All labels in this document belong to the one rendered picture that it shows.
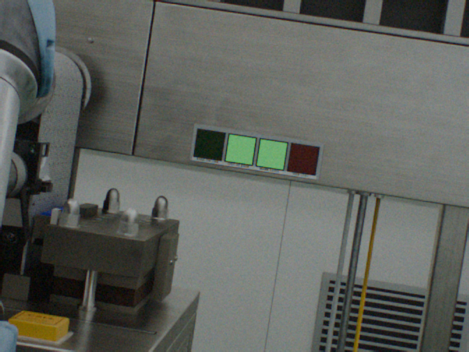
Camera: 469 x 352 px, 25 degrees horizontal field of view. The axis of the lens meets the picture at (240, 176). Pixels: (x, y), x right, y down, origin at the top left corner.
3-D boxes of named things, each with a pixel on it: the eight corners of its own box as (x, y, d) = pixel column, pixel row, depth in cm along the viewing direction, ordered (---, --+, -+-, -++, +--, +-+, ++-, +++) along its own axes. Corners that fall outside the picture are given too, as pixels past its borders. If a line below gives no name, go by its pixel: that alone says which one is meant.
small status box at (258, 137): (188, 160, 201) (194, 123, 201) (189, 160, 202) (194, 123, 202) (318, 180, 199) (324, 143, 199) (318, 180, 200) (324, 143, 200)
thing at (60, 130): (26, 224, 172) (42, 112, 171) (62, 214, 195) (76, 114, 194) (28, 225, 172) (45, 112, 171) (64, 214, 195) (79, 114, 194)
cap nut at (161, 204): (148, 218, 201) (151, 195, 200) (151, 216, 204) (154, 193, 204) (167, 221, 200) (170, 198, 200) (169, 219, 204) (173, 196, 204)
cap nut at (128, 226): (114, 234, 169) (118, 206, 169) (118, 232, 172) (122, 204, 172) (136, 237, 169) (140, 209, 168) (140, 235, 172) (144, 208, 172)
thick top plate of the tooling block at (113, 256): (40, 262, 168) (45, 224, 167) (95, 237, 208) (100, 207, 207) (139, 278, 167) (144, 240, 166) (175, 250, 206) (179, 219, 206)
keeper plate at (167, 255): (151, 299, 183) (160, 237, 183) (160, 290, 193) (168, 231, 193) (165, 302, 183) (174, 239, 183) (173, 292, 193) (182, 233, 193)
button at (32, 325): (5, 335, 145) (8, 318, 145) (20, 326, 152) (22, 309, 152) (55, 343, 145) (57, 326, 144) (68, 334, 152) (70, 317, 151)
